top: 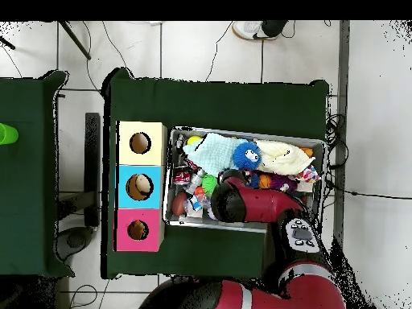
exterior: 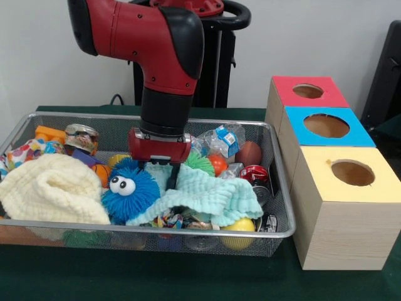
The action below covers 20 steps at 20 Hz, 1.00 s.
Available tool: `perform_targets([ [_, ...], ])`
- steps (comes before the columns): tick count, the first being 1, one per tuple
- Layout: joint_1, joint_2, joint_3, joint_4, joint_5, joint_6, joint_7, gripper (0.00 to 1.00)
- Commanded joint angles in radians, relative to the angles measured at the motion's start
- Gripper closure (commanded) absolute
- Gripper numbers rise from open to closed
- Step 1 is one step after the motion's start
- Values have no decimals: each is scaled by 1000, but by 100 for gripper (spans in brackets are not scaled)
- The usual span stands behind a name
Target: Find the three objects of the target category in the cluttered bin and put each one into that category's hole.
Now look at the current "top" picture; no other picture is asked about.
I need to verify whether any mint green cloth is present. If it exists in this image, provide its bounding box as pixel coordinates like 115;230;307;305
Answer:
183;131;247;178

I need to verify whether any green spiky ball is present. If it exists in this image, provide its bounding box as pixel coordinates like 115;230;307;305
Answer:
201;173;220;198

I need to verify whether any clear mesh bin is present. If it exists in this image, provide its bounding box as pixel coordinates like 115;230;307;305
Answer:
163;126;326;237

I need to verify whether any cream knitted cloth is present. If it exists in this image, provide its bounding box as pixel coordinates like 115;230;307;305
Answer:
256;140;316;177

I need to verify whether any red soda can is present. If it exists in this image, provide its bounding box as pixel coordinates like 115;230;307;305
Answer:
173;167;193;187

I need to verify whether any green cup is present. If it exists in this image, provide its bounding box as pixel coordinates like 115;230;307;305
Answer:
0;122;20;146

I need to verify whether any colourful patterned cloth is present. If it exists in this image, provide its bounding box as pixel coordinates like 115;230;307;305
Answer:
297;163;323;184

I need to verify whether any wooden box with three holes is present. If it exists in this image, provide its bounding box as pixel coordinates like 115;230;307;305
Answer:
114;120;168;253

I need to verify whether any black tripod leg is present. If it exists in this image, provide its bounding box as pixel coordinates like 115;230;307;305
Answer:
54;20;91;62

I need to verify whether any brown toy football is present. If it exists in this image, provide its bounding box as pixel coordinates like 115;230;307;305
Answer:
171;192;189;218

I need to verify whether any dark green table cloth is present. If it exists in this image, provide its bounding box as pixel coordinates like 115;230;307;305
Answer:
0;69;68;278
101;67;331;284

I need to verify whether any blue spiky ball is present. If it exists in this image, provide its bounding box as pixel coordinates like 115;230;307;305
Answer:
231;141;264;171

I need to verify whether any person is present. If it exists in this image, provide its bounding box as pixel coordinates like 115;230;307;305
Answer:
231;20;288;42

